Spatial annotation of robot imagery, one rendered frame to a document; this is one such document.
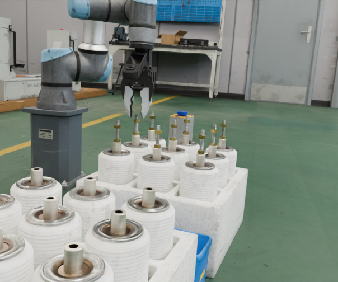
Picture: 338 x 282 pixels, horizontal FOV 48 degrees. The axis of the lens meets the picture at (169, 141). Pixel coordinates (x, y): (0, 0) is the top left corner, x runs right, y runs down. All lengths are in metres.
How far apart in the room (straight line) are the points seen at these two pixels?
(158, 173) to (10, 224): 0.41
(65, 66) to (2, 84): 2.21
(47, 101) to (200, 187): 0.77
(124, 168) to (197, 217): 0.24
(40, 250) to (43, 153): 0.94
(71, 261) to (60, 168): 1.05
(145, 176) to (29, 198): 0.33
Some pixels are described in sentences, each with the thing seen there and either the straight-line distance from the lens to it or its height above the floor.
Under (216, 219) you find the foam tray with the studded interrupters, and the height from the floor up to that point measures 0.15.
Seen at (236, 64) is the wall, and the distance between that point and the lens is 6.21.
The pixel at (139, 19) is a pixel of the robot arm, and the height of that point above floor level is 0.61.
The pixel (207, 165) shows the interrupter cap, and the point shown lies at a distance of 0.97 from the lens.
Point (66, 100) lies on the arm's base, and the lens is 1.49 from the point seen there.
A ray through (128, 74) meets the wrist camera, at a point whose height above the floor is 0.46.
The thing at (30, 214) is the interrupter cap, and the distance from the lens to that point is 0.64.
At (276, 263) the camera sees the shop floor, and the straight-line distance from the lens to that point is 1.09.
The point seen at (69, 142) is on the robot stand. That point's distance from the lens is 1.50.
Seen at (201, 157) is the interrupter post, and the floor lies 0.28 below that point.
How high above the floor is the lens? 0.50
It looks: 12 degrees down
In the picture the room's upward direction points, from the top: 4 degrees clockwise
